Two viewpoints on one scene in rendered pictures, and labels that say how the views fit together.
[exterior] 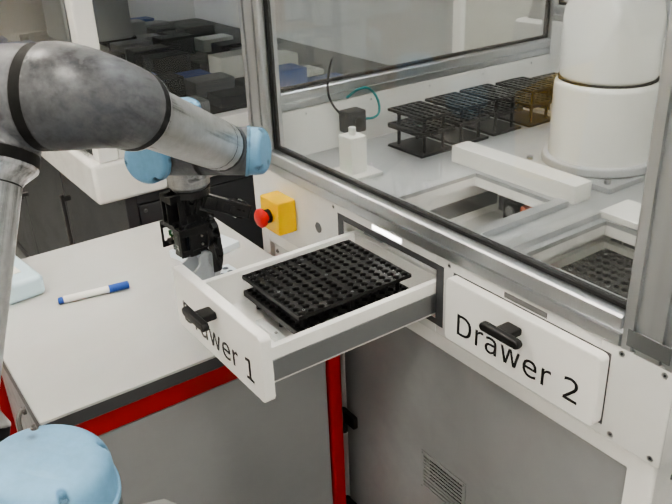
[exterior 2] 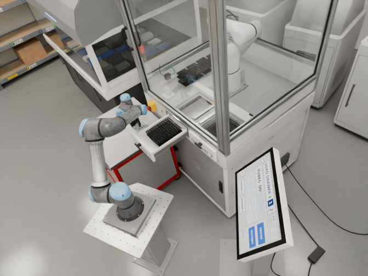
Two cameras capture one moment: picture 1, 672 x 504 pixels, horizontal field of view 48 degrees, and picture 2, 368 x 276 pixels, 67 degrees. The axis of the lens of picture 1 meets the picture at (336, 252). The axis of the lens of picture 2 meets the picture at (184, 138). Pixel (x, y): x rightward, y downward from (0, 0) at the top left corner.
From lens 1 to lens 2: 99 cm
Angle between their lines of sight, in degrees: 21
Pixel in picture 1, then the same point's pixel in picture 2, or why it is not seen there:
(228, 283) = (142, 132)
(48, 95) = (105, 132)
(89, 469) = (125, 190)
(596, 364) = (214, 153)
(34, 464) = (116, 190)
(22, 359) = not seen: hidden behind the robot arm
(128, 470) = (128, 170)
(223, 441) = (147, 160)
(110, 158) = (107, 89)
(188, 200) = not seen: hidden behind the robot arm
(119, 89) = (116, 127)
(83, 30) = (94, 62)
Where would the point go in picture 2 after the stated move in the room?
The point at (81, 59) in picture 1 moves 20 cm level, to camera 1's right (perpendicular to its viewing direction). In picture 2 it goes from (109, 124) to (143, 119)
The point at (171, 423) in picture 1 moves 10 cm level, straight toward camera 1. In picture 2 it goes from (136, 160) to (138, 169)
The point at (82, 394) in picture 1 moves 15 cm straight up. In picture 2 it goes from (116, 160) to (110, 147)
